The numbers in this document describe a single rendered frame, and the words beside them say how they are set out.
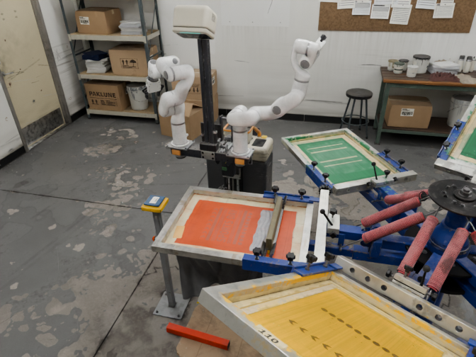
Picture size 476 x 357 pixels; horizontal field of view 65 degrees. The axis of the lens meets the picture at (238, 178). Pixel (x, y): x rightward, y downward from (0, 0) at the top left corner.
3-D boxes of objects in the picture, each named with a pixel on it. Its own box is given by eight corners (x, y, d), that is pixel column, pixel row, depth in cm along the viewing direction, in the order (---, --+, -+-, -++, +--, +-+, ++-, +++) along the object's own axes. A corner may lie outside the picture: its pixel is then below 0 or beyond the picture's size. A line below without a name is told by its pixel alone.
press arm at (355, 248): (207, 238, 217) (206, 229, 213) (210, 231, 221) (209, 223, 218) (439, 272, 190) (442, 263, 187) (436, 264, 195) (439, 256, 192)
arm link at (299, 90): (276, 106, 225) (268, 115, 214) (283, 72, 213) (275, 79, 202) (302, 114, 221) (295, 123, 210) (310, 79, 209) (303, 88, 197)
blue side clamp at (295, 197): (263, 204, 230) (263, 195, 226) (264, 200, 234) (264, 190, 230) (312, 210, 223) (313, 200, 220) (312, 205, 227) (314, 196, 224)
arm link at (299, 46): (307, 84, 202) (316, 44, 190) (284, 77, 206) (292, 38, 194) (311, 79, 209) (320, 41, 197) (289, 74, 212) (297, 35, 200)
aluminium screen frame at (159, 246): (151, 251, 195) (151, 246, 193) (190, 190, 243) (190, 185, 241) (304, 275, 178) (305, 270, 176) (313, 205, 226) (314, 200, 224)
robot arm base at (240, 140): (236, 144, 256) (235, 123, 248) (253, 146, 253) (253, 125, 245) (228, 154, 244) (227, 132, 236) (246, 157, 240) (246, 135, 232)
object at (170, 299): (152, 314, 276) (129, 210, 225) (164, 291, 294) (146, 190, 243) (180, 320, 271) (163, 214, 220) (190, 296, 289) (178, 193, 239)
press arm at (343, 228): (325, 236, 195) (326, 229, 193) (326, 229, 200) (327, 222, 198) (360, 241, 192) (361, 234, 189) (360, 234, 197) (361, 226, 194)
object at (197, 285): (184, 300, 220) (176, 246, 198) (186, 295, 223) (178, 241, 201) (261, 314, 210) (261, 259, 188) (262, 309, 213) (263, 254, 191)
